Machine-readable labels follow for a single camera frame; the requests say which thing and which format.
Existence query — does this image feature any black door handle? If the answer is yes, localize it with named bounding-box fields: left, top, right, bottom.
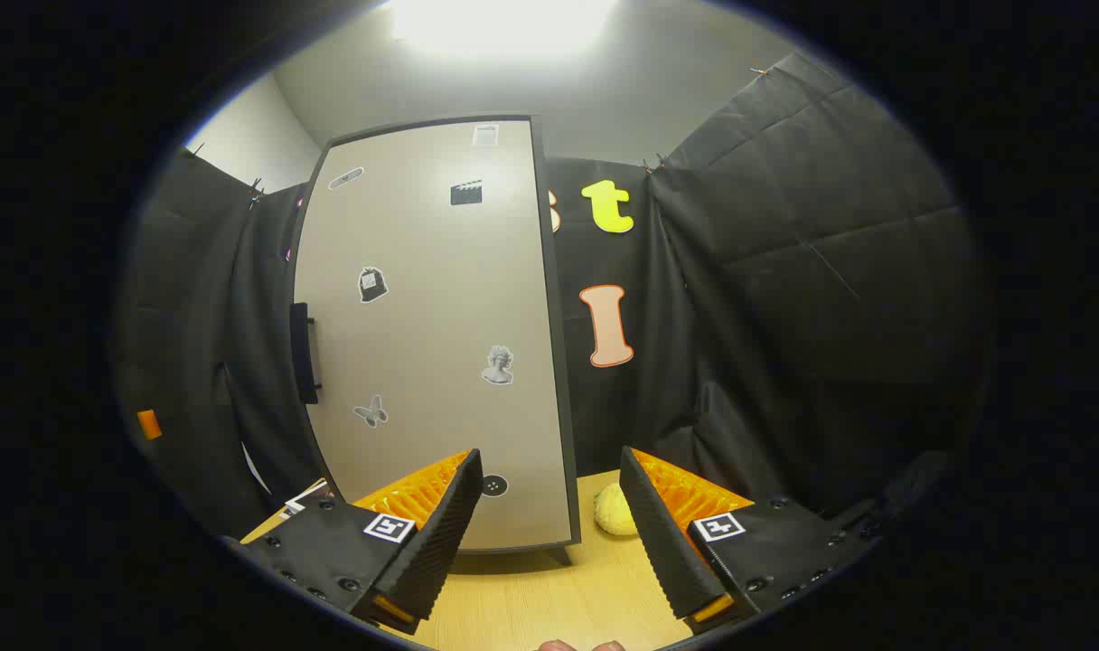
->
left=289, top=303, right=322, bottom=405

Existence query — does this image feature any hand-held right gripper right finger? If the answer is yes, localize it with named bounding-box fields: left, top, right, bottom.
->
left=618, top=446, right=885, bottom=636

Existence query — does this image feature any yellow round coaster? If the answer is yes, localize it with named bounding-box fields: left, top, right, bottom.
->
left=593, top=482, right=641, bottom=537

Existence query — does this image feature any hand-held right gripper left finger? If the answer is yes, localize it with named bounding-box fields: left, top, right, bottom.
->
left=238, top=448, right=484, bottom=636

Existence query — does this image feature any black backdrop cloth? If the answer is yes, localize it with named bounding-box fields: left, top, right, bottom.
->
left=116, top=50, right=980, bottom=543

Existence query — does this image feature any ceiling light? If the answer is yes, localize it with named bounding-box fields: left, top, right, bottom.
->
left=387, top=0, right=623, bottom=60

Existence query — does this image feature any grey cabinet door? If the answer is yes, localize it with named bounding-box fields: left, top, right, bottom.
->
left=292, top=113, right=582, bottom=554

